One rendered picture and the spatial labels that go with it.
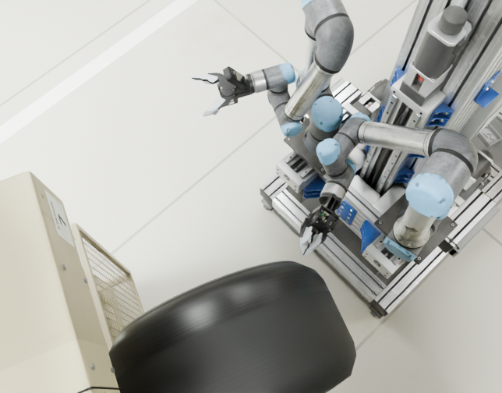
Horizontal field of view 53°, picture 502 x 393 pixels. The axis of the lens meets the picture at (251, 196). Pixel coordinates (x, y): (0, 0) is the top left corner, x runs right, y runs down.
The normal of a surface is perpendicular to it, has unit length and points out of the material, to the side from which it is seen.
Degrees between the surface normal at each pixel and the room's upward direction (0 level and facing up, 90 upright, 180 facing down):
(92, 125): 0
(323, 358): 42
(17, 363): 0
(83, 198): 0
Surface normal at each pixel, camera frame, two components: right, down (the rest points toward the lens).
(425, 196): -0.64, 0.67
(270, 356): 0.23, -0.46
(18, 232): -0.04, -0.37
